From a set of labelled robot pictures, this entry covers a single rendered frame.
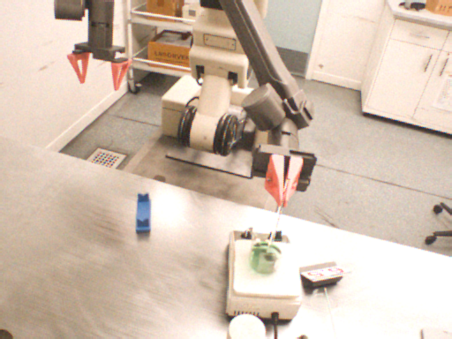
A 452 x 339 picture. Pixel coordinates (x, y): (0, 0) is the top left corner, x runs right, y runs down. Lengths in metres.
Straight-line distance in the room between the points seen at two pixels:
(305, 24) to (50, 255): 3.05
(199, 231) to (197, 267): 0.10
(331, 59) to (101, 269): 3.11
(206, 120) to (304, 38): 2.25
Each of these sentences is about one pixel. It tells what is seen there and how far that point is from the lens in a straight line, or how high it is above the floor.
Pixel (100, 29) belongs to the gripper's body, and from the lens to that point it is 0.87.
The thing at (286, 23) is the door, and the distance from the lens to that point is 3.50.
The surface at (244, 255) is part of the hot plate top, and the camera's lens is 0.68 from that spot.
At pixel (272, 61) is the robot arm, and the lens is 0.70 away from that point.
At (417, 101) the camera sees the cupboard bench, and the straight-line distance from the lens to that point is 3.15.
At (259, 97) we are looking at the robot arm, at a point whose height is 1.09.
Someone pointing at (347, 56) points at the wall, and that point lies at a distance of 3.56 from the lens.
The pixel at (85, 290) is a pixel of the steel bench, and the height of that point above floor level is 0.75.
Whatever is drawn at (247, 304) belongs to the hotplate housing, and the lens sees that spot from 0.66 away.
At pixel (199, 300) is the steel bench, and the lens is 0.72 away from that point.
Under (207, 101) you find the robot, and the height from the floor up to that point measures 0.70.
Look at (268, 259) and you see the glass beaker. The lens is 0.62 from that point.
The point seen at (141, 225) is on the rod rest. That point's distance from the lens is 0.82.
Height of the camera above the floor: 1.37
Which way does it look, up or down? 38 degrees down
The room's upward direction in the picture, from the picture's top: 8 degrees clockwise
